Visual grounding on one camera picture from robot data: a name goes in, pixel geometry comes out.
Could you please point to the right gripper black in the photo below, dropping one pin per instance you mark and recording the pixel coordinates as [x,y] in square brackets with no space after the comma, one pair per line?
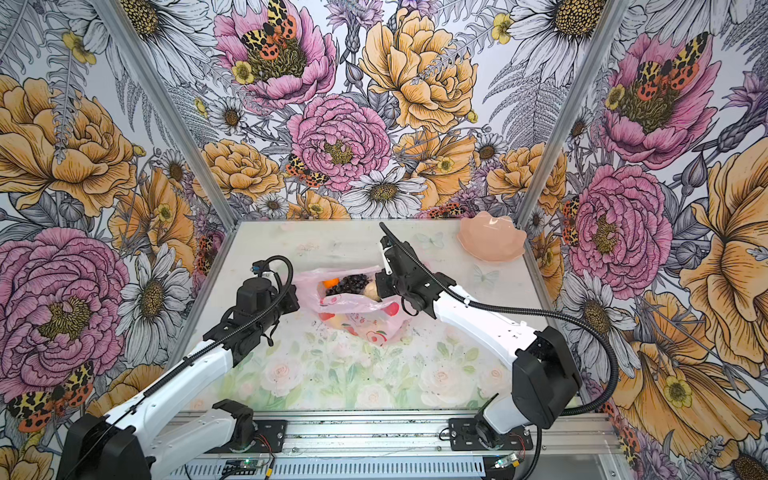
[383,288]

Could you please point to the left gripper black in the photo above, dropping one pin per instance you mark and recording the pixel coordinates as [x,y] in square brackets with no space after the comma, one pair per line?
[292,305]

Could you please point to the pink plastic bag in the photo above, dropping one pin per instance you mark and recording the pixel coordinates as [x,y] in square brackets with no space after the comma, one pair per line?
[379,323]

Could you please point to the pink scalloped bowl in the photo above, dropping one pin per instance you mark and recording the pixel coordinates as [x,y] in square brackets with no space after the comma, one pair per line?
[491,239]

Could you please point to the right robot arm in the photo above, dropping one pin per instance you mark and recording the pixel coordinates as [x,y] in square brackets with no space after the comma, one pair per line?
[544,377]

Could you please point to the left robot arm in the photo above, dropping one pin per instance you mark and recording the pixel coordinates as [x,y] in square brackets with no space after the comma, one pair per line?
[130,440]

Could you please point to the beige fake fruit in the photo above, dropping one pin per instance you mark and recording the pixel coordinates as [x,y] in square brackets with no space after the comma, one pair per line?
[371,292]

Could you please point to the dark fake grapes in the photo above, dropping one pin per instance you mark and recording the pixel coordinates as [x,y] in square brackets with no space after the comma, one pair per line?
[350,284]

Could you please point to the orange fake fruit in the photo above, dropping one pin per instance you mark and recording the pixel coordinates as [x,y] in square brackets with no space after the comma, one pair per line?
[329,284]

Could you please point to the green circuit board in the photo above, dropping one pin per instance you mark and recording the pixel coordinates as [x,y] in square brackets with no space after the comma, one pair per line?
[241,467]

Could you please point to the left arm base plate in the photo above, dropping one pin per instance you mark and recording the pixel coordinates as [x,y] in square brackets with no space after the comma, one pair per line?
[261,436]

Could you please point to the aluminium front rail frame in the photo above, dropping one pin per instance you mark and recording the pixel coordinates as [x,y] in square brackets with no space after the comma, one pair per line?
[581,447]

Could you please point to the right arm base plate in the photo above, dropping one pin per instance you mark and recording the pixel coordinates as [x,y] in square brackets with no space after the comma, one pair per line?
[467,434]

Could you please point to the white perforated cable duct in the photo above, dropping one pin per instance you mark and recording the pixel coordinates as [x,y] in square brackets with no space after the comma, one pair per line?
[462,467]

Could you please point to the left aluminium corner post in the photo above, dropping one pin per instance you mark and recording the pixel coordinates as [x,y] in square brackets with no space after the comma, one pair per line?
[119,26]

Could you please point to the aluminium corner post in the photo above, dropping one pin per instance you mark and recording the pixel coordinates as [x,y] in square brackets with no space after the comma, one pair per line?
[600,46]
[119,26]

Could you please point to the right aluminium corner post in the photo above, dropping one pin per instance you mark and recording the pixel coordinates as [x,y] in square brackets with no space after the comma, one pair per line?
[600,46]

